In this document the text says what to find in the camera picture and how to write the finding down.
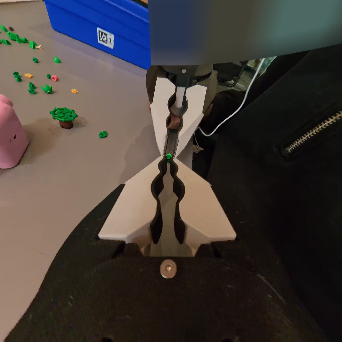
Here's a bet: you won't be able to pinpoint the person's right forearm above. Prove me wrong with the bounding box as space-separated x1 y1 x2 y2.
203 89 254 134

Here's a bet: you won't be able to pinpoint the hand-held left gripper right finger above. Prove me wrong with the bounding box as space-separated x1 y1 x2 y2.
170 157 237 257

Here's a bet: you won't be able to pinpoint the person's black jacket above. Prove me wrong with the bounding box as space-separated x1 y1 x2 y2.
192 49 342 342

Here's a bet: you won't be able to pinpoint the pink brick-built toy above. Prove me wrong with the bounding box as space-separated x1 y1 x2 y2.
0 94 30 169

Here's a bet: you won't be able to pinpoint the small toy tree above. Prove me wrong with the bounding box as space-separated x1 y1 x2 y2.
49 107 78 129

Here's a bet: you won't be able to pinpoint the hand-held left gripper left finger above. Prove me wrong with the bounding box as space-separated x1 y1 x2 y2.
98 156 168 257

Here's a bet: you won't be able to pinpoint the person's right hand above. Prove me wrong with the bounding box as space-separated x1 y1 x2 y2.
147 99 215 129

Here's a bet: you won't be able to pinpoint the blue storage bin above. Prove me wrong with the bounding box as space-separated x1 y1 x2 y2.
44 0 151 70

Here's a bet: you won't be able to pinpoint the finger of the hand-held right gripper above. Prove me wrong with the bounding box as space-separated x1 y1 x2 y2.
170 86 207 171
150 77 177 157

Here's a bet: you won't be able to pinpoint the thin white cable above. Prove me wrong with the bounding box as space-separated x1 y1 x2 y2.
197 57 267 137

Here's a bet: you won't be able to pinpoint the scattered small toy pieces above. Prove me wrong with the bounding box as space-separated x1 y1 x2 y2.
0 25 78 95

